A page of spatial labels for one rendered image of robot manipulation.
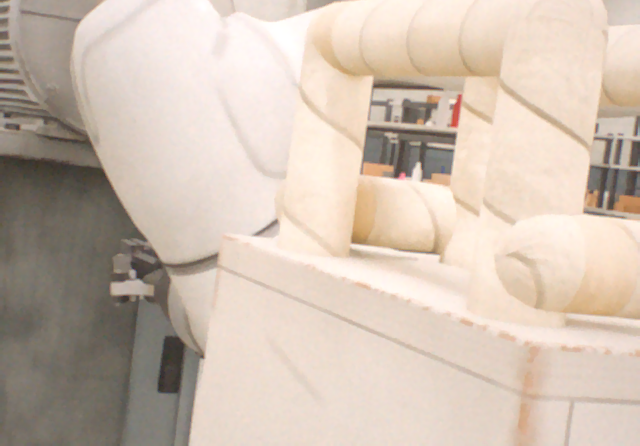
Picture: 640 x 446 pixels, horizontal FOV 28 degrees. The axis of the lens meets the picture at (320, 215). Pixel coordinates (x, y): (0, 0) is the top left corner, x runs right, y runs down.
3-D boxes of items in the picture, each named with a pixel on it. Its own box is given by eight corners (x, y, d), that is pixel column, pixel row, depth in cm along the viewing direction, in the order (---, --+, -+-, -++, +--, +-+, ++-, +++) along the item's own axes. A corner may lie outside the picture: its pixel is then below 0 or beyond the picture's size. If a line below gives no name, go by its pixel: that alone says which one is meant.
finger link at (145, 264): (189, 309, 103) (172, 311, 102) (143, 288, 113) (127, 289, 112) (189, 261, 103) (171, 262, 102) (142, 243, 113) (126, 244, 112)
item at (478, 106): (426, 259, 62) (454, 61, 61) (484, 265, 63) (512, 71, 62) (461, 269, 59) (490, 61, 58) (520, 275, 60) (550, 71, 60)
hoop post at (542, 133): (448, 305, 43) (488, 20, 42) (529, 312, 44) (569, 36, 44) (500, 322, 40) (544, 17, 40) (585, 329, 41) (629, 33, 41)
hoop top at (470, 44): (290, 70, 58) (299, -2, 58) (354, 80, 59) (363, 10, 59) (535, 70, 40) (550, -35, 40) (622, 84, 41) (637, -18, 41)
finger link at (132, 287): (192, 305, 101) (126, 311, 99) (169, 294, 106) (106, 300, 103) (191, 274, 101) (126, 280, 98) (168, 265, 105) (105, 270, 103)
